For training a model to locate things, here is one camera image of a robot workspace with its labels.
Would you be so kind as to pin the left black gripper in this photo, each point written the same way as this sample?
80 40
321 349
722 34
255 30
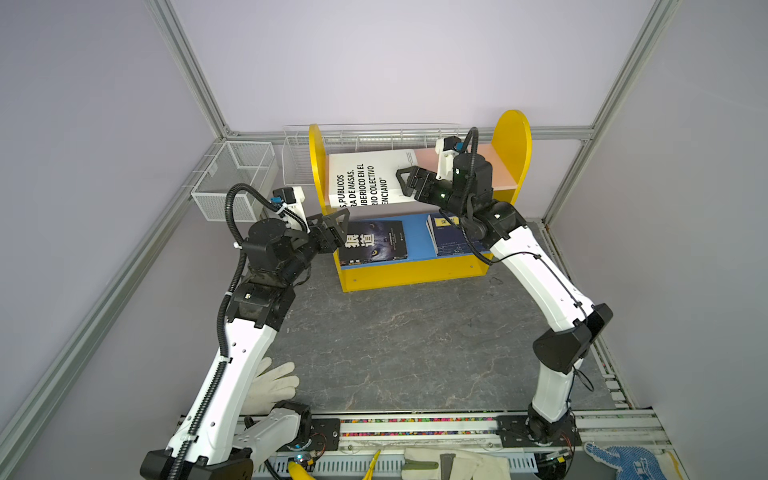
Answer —
329 245

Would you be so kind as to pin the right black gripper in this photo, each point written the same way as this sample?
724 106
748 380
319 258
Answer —
424 177

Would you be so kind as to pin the dark book white characters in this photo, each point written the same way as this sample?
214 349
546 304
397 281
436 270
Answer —
373 241

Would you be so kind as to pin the white book black lettering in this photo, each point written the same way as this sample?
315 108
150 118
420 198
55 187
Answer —
368 179

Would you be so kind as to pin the blue book dotted circle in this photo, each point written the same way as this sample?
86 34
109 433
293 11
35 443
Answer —
446 236

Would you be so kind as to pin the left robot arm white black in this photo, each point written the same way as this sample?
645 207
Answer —
248 320

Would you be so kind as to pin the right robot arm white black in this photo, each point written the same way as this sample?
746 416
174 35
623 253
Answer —
498 234

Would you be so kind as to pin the yellow shelf with coloured boards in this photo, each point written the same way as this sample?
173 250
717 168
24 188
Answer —
509 151

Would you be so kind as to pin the white mesh box basket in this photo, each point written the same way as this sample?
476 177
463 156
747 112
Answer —
253 163

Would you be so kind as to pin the white work glove left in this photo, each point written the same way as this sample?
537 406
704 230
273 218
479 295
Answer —
269 386

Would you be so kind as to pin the yellow thin tool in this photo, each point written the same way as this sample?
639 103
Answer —
369 474

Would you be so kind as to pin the white grey glove front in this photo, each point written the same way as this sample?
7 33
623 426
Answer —
430 463

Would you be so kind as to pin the blue dotted glove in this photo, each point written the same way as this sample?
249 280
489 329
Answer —
629 462

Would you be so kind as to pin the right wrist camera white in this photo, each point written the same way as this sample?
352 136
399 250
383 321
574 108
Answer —
447 149

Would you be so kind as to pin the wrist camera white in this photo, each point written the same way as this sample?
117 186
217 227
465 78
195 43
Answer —
289 200
447 149

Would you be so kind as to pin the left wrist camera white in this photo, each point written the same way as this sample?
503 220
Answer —
289 200

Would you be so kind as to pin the white wire basket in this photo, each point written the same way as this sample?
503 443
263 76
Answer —
353 138

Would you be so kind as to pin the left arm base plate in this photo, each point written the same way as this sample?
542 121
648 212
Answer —
324 435

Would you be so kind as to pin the yellow tool handle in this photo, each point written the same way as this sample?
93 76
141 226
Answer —
298 472

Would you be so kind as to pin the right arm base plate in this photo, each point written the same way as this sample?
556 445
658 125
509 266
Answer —
524 431

